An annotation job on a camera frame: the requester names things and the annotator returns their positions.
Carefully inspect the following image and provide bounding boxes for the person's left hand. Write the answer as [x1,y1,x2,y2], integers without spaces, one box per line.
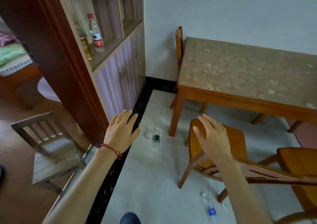
[103,110,141,155]

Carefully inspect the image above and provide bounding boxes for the person's right hand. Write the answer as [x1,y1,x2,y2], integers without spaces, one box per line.
[193,114,233,163]

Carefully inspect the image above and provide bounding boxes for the green label plastic bottle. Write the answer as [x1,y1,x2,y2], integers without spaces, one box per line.
[152,127,161,147]

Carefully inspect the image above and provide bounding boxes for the grey weathered wooden chair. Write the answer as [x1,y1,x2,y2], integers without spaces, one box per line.
[11,111,87,195]

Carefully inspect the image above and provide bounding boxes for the blue label plastic bottle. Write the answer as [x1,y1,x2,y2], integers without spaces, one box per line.
[200,193,220,224]

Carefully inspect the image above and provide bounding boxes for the person's left forearm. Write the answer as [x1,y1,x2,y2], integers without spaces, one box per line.
[42,148,122,224]

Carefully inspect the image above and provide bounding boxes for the person's right forearm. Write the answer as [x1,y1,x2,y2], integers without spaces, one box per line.
[215,157,273,224]

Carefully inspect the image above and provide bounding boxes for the red floor mat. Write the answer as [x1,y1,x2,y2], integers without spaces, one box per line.
[286,118,317,150]

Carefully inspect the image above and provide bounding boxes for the striped wooden display cabinet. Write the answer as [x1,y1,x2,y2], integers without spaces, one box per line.
[53,0,147,122]

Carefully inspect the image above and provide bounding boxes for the metal door threshold strip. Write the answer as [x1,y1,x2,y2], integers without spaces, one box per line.
[43,144,94,224]

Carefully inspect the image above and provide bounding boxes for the wooden dining table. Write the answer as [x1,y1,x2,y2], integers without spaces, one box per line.
[169,37,317,137]

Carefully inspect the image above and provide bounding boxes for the round grey fan base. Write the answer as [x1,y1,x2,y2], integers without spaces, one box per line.
[37,76,61,102]

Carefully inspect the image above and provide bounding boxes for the dark blue trousers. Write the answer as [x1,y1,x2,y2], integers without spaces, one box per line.
[120,212,142,224]

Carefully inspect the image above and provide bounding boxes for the golden glass bottle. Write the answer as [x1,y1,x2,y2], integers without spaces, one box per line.
[74,23,94,61]

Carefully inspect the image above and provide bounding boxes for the red cap clear bottle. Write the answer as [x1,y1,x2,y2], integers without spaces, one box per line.
[87,13,105,53]

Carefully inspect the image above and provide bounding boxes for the brown wooden bed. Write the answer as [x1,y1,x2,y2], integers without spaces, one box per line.
[0,64,43,110]

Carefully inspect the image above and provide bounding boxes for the green patterned blanket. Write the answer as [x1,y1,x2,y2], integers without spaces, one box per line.
[0,33,34,77]

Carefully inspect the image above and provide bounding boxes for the red string bracelet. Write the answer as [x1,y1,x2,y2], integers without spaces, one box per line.
[100,143,122,160]

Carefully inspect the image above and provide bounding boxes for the reddish brown door frame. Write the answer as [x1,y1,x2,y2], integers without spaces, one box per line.
[0,0,109,147]

